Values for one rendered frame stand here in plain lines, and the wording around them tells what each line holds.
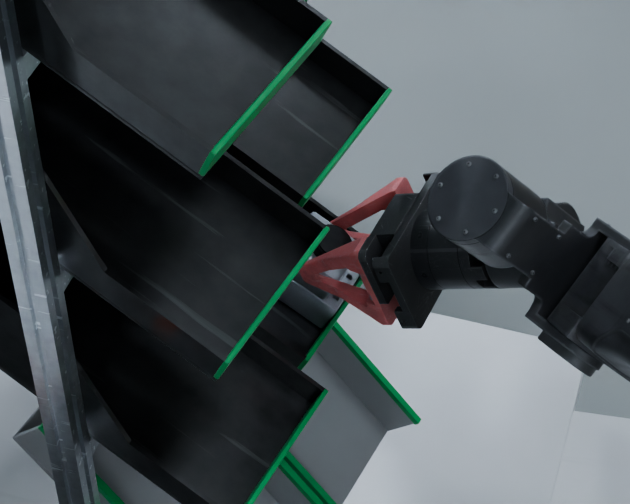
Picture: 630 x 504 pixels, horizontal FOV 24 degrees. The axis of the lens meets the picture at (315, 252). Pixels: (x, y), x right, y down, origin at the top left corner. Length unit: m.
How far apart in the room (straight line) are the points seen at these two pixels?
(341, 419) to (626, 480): 0.33
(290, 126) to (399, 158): 2.08
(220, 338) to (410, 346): 0.68
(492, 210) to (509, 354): 0.66
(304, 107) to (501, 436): 0.55
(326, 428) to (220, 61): 0.52
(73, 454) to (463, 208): 0.30
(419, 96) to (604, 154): 0.43
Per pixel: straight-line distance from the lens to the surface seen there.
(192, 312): 0.89
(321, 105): 1.03
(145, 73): 0.78
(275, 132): 1.00
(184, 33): 0.81
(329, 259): 1.03
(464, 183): 0.92
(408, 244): 1.00
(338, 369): 1.27
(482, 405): 1.50
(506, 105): 3.25
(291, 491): 1.16
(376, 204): 1.06
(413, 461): 1.45
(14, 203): 0.82
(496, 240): 0.89
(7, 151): 0.79
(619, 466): 1.47
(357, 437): 1.28
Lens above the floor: 2.01
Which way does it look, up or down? 44 degrees down
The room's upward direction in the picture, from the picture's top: straight up
